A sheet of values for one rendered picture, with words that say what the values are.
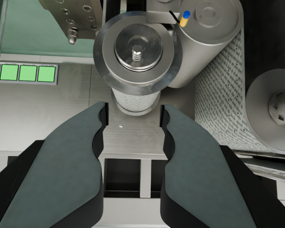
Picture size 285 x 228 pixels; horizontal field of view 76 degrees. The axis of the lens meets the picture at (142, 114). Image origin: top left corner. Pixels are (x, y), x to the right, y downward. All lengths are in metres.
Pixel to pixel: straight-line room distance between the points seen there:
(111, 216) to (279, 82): 0.56
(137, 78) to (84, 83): 0.39
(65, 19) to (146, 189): 0.59
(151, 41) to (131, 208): 0.51
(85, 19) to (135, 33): 0.37
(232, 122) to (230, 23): 0.17
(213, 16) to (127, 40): 0.16
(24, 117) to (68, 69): 0.21
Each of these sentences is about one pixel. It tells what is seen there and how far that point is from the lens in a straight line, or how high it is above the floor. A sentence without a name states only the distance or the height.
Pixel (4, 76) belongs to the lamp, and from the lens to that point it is 0.76.
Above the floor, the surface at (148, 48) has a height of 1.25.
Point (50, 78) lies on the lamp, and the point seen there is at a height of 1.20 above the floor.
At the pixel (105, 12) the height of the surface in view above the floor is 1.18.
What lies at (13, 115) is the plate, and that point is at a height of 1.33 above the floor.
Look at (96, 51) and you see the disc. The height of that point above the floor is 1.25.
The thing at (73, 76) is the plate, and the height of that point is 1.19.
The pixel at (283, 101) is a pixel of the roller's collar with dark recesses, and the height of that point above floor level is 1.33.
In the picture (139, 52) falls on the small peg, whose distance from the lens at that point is 0.26.
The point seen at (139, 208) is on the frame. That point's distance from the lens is 0.65.
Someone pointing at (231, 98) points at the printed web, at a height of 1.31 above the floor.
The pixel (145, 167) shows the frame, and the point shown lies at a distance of 0.62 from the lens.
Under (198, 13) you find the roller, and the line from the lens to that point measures 0.37.
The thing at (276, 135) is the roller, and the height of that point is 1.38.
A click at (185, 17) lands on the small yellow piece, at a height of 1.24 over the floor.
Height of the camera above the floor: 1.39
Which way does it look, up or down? 8 degrees down
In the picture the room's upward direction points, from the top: 178 degrees counter-clockwise
